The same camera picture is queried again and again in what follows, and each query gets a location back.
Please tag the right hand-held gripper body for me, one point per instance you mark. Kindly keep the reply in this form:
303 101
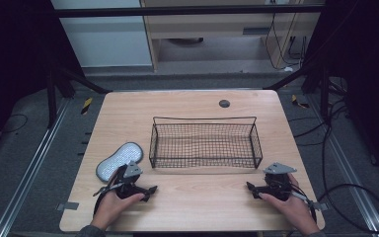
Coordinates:
278 184

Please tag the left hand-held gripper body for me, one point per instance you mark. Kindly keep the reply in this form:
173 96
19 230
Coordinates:
129 182

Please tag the person's left hand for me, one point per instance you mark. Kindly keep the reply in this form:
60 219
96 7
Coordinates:
112 207

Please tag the person's right hand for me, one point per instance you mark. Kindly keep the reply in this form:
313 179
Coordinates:
292 210

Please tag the grey tape strip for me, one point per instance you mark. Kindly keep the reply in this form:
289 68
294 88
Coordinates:
67 206

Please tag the yellow black floor tape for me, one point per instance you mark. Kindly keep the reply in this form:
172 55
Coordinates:
298 102
86 105

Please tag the black metal stand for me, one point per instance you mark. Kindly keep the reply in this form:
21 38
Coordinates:
324 95
52 98

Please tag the black curtain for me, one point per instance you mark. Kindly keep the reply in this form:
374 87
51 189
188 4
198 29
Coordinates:
365 72
16 65

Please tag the white cabinet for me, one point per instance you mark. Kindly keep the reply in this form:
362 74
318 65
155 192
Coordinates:
105 39

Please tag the light wooden desk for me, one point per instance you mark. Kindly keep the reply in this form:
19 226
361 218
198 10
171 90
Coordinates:
210 28

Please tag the aluminium floor rail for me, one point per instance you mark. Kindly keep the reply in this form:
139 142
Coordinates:
29 171
348 168

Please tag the black horizontal frame bar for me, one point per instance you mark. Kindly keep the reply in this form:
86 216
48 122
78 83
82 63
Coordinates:
177 11

